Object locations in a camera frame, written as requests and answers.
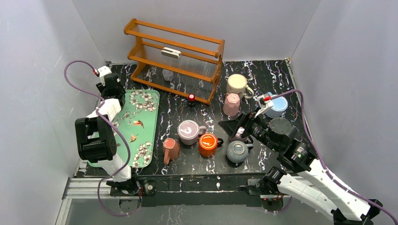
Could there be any red black button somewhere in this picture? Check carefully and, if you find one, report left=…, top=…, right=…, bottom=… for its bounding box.
left=188, top=94, right=196, bottom=108

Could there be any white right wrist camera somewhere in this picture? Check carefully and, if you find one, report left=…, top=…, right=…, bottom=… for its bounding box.
left=254, top=93, right=274, bottom=118

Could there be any clear glass cup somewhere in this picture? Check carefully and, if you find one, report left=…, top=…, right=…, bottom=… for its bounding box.
left=162, top=69, right=174, bottom=82

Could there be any salmon pink mug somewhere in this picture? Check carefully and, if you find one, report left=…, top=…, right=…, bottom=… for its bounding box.
left=163, top=138, right=181, bottom=165

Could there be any light blue mug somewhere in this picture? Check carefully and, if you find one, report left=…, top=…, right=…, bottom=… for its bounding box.
left=265, top=97, right=288, bottom=118

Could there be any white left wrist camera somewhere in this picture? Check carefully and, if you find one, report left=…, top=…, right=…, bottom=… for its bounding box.
left=97, top=66, right=112, bottom=77

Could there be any cream speckled mug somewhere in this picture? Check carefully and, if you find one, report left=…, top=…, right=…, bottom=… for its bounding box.
left=226, top=74, right=254, bottom=99

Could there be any mauve mug white logo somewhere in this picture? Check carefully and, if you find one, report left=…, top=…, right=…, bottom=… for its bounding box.
left=177, top=120, right=207, bottom=145

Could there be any mauve mug behind arm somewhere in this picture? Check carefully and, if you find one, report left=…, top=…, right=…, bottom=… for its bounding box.
left=229, top=130, right=248, bottom=143

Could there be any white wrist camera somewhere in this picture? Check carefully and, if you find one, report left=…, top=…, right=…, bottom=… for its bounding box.
left=97, top=66, right=112, bottom=77
left=254, top=93, right=274, bottom=118

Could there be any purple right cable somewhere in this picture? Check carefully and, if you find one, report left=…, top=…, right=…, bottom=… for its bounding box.
left=270, top=89, right=398, bottom=225

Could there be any orange wooden rack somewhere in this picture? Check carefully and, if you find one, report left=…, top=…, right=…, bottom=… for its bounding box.
left=123, top=18, right=225, bottom=105

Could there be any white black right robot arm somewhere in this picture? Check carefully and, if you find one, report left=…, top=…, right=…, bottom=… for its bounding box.
left=218, top=113, right=382, bottom=225

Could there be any green floral tray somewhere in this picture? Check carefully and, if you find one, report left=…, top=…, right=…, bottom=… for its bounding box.
left=87, top=89, right=160, bottom=169

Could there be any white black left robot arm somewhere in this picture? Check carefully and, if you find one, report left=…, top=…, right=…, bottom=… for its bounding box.
left=75, top=73, right=140, bottom=195

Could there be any white clip on rack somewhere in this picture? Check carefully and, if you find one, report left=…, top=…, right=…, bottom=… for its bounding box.
left=161, top=47, right=182, bottom=59

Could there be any orange mug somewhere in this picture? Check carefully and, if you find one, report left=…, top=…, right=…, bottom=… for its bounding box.
left=198, top=133, right=224, bottom=157

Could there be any grey blue mug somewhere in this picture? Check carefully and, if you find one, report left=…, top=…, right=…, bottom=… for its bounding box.
left=226, top=141, right=253, bottom=164

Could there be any pale pink faceted mug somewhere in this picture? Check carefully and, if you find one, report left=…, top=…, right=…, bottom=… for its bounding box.
left=223, top=93, right=240, bottom=117

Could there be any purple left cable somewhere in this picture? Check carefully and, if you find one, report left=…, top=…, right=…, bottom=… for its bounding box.
left=63, top=60, right=142, bottom=218

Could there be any purple cable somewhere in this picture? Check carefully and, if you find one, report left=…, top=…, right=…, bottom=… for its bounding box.
left=63, top=60, right=142, bottom=218
left=270, top=89, right=398, bottom=225

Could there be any black table front rail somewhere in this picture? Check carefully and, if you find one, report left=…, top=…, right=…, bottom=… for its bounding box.
left=139, top=173, right=264, bottom=207

